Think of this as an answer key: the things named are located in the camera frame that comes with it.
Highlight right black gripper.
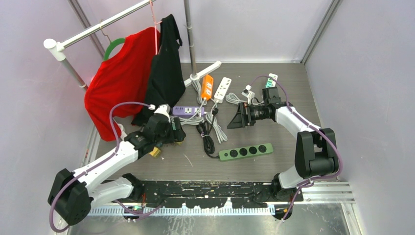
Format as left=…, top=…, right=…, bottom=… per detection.
left=228, top=102, right=270, bottom=129

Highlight purple power strip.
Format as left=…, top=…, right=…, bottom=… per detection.
left=172, top=106, right=205, bottom=118

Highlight yellow adapter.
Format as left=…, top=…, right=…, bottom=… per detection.
left=149, top=147, right=161, bottom=158

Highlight white power strip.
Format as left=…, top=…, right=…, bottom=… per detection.
left=213, top=77, right=232, bottom=103
left=265, top=73, right=278, bottom=88

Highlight green power strip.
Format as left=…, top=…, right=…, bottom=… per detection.
left=219, top=143, right=274, bottom=162

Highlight orange power strip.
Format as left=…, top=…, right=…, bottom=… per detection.
left=200, top=74, right=214, bottom=100

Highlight teal adapters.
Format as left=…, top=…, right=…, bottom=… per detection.
left=265, top=81, right=274, bottom=88

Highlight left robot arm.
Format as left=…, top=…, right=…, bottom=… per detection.
left=47, top=113, right=186, bottom=226

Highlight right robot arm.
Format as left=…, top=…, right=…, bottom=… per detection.
left=227, top=87, right=340, bottom=201

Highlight black garment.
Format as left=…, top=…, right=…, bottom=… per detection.
left=143, top=14, right=186, bottom=107

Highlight red t-shirt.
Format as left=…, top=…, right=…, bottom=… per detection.
left=84, top=27, right=160, bottom=141

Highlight green clothes hanger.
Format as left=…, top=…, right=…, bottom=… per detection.
left=103, top=38, right=126, bottom=61

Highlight pink clothes hanger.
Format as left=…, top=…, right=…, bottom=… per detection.
left=149, top=0, right=161, bottom=55

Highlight metal clothes rack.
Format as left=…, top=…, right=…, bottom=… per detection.
left=43, top=0, right=223, bottom=137

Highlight far strip grey cord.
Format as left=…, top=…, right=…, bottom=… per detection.
left=225, top=93, right=245, bottom=105

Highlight near strip grey cord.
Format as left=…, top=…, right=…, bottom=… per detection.
left=205, top=102, right=229, bottom=144

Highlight black power cord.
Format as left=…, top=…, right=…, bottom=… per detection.
left=196, top=108, right=221, bottom=160

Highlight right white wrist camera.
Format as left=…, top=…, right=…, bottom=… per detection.
left=241, top=85, right=255, bottom=104

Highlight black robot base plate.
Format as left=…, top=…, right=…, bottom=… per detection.
left=110, top=180, right=304, bottom=210

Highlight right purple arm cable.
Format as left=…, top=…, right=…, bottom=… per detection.
left=247, top=75, right=344, bottom=221

